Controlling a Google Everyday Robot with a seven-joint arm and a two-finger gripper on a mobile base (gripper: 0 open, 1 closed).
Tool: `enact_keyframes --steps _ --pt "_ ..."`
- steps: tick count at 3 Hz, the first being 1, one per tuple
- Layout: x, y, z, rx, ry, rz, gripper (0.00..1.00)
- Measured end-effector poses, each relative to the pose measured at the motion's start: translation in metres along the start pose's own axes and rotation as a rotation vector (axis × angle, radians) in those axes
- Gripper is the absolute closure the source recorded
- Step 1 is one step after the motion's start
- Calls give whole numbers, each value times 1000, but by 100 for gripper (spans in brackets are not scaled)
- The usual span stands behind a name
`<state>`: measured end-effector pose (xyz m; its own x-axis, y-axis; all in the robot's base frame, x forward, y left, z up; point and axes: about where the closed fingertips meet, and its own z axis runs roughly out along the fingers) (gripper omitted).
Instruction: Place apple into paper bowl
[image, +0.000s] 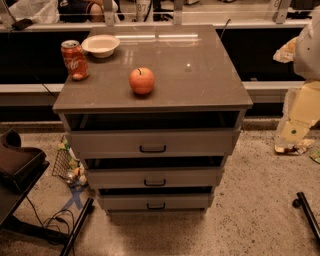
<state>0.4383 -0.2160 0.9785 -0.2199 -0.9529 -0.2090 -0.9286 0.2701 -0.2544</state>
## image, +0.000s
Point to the red apple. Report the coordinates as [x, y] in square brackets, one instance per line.
[142, 80]

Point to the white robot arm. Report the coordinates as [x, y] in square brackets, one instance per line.
[301, 109]

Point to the white paper bowl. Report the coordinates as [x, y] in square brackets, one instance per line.
[100, 46]

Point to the top grey drawer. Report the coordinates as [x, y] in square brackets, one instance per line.
[137, 144]

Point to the grey drawer cabinet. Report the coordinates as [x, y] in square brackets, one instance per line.
[155, 122]

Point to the middle grey drawer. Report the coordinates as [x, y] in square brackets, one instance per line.
[154, 178]

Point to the black stand leg left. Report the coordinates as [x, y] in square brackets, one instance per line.
[87, 209]

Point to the black stand leg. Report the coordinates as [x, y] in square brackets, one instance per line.
[87, 209]
[301, 202]

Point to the red cola can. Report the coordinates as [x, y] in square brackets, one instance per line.
[74, 60]

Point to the crumpled snack wrapper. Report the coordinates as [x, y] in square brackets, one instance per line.
[282, 146]

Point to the seated person in background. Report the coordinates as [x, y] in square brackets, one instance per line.
[80, 11]

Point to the green packet on floor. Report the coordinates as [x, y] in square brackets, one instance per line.
[315, 156]

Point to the black stand leg right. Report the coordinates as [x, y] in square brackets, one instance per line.
[301, 202]

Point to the white plastic bag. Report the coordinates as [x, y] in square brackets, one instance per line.
[38, 11]

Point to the black device on ledge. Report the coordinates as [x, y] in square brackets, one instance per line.
[22, 24]

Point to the wire mesh basket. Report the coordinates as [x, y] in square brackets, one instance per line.
[67, 167]

